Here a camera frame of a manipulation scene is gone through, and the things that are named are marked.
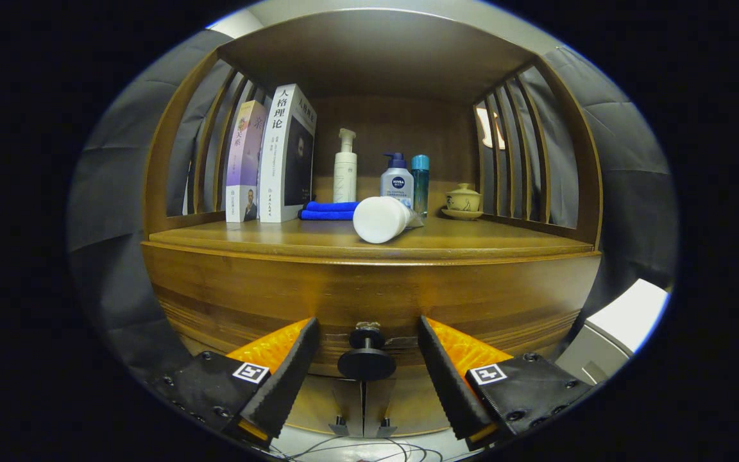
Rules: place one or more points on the black drawer knob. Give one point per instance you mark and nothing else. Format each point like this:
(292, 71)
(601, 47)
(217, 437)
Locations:
(367, 364)

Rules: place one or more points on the slim teal bottle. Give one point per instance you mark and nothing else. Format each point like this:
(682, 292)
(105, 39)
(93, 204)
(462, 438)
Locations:
(420, 186)

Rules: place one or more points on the white pump bottle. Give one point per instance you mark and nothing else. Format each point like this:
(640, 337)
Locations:
(345, 179)

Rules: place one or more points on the brown wooden countertop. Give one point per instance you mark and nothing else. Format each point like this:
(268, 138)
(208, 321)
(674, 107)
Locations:
(472, 239)

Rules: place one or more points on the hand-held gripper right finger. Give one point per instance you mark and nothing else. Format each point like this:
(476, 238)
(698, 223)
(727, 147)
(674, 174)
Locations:
(450, 385)

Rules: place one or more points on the white blue-capped lotion bottle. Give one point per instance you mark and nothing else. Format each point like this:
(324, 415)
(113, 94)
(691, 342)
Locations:
(397, 186)

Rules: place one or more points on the thick white book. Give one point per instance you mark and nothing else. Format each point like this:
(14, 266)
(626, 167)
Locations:
(276, 160)

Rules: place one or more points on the brown wooden cabinet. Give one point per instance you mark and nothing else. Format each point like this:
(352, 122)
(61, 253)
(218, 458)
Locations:
(376, 51)

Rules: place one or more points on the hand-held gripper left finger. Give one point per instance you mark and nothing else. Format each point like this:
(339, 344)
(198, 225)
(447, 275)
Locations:
(286, 385)

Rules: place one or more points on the purple book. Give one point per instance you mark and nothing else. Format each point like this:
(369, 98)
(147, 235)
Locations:
(244, 160)

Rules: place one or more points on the folded blue cloth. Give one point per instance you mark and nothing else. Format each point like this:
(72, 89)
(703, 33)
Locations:
(328, 212)

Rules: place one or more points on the beige saucer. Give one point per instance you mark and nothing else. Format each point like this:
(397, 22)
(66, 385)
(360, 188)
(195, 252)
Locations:
(462, 215)

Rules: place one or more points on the beige lidded tea cup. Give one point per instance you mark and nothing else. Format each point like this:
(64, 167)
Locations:
(464, 200)

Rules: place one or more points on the white green cream tube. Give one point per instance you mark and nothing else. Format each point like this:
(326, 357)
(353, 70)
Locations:
(379, 219)

